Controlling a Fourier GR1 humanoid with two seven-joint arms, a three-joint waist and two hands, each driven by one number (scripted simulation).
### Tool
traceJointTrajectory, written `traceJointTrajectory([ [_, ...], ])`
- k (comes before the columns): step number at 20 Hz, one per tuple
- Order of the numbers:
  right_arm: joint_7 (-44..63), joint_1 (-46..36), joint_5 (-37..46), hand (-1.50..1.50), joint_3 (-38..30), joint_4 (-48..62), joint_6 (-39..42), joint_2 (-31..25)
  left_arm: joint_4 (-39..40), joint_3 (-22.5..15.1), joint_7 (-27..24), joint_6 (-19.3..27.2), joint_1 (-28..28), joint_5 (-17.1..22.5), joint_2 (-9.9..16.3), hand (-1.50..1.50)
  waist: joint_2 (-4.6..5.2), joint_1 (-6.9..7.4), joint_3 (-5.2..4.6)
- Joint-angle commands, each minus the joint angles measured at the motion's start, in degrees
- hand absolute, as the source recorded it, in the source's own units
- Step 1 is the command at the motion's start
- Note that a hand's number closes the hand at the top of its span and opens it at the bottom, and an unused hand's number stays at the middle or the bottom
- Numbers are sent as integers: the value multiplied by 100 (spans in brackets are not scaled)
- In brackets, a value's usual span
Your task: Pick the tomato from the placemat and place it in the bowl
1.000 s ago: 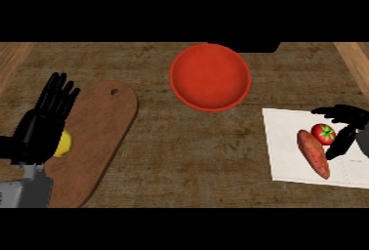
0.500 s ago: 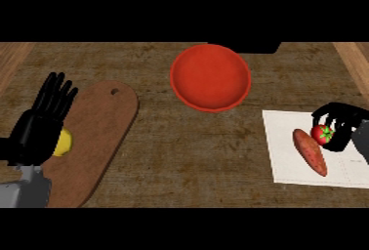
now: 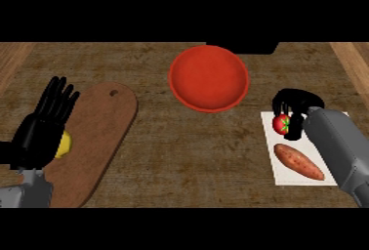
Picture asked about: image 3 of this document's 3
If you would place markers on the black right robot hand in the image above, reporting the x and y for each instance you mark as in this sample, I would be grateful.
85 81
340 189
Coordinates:
294 97

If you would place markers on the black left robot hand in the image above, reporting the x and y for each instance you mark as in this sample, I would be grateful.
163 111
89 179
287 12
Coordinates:
40 133

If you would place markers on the red tomato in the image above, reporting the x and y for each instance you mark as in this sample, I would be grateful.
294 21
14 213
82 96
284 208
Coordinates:
281 124

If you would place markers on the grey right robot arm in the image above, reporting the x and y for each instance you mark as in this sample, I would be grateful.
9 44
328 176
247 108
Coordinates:
339 146

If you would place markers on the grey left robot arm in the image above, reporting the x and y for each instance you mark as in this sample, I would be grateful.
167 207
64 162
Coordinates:
30 192

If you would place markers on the red bowl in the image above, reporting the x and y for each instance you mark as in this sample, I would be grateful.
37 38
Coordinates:
209 78

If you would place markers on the white placemat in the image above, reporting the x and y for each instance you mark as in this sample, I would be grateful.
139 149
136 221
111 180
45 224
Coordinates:
284 175

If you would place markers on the yellow lemon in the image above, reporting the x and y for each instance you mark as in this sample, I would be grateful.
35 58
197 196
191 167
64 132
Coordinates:
64 145

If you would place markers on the brown wooden cutting board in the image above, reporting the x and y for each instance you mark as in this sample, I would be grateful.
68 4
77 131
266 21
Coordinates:
98 136

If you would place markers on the orange sweet potato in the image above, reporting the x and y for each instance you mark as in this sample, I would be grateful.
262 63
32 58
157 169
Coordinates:
297 161

